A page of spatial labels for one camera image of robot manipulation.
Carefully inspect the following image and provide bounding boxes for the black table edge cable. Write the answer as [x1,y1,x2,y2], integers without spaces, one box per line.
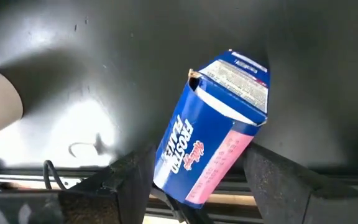
[43,159,68,190]

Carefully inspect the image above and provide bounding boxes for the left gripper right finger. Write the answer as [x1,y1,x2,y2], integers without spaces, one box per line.
[243,142,358,224]

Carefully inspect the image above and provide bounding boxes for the blue Frosted Flakes box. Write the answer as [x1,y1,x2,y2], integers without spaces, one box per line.
[153,49,272,210]

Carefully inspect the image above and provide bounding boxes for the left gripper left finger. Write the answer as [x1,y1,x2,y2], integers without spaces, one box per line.
[0,144,158,224]

